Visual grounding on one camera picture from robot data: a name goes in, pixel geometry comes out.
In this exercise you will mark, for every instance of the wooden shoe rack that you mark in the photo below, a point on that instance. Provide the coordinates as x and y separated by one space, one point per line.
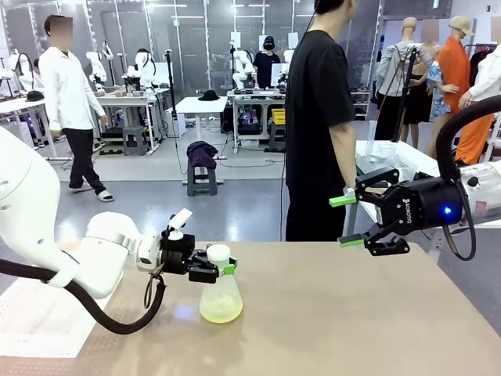
362 103

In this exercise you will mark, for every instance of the small white table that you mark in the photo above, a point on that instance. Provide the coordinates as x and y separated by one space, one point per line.
201 107

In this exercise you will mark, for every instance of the person in black mask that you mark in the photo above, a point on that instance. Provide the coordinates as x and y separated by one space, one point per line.
267 64

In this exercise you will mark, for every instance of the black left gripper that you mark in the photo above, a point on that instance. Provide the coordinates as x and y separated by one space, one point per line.
176 254

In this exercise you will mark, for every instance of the long white desk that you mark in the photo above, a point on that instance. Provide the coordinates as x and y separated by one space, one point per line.
19 105

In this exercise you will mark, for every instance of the white side table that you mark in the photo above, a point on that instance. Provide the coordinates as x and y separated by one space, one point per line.
415 150

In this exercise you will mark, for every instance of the person's right hand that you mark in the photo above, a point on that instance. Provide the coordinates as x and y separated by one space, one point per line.
350 192

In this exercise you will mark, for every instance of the white workbench desk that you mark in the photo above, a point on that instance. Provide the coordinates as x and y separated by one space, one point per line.
133 102

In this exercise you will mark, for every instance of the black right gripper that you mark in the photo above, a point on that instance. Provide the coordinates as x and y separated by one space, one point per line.
426 203

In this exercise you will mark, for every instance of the person's right forearm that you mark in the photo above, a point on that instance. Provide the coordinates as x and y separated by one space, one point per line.
344 156

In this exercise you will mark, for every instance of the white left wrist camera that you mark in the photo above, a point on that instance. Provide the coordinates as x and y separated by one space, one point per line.
178 221

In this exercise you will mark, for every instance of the grey plastic step stool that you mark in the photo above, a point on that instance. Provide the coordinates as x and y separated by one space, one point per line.
277 137
135 139
201 182

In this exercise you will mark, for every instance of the mannequin in orange coat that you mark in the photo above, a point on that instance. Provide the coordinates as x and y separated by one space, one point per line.
458 70

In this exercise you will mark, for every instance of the walking person white shirt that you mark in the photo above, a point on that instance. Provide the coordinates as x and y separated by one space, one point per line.
66 98

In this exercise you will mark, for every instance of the mannequin in grey jacket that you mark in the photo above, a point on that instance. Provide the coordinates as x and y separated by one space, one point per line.
395 70

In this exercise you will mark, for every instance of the white lab robot arm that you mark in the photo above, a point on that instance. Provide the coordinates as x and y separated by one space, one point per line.
143 66
240 70
96 70
21 66

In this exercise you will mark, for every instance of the mannequin in black dress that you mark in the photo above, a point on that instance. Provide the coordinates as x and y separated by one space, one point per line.
417 98

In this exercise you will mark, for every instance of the black pole stand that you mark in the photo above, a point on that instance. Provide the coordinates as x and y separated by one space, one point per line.
170 90

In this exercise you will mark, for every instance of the black hat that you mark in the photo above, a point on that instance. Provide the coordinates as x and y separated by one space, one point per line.
208 95

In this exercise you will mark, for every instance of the dark purple cloth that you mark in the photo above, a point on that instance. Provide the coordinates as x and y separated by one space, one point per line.
201 152

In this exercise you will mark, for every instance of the black tripod stand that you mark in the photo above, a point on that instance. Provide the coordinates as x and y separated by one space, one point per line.
405 86

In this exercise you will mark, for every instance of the yellow plastic crate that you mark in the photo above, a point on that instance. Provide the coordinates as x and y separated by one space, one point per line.
278 116

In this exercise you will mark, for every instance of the blue floral garment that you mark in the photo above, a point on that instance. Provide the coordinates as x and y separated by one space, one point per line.
436 94

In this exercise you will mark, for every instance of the mannequin in white jacket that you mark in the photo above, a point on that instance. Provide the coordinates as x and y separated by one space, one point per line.
489 74

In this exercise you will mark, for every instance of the translucent plastic erlenmeyer flask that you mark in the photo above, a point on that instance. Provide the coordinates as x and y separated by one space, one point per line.
221 301

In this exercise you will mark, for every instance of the black cap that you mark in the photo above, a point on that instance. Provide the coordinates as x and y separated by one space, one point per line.
35 95

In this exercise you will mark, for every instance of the person in black t-shirt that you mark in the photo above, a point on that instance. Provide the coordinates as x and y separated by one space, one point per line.
313 117

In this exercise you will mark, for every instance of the round white flask cap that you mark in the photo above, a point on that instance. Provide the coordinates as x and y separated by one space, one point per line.
218 251

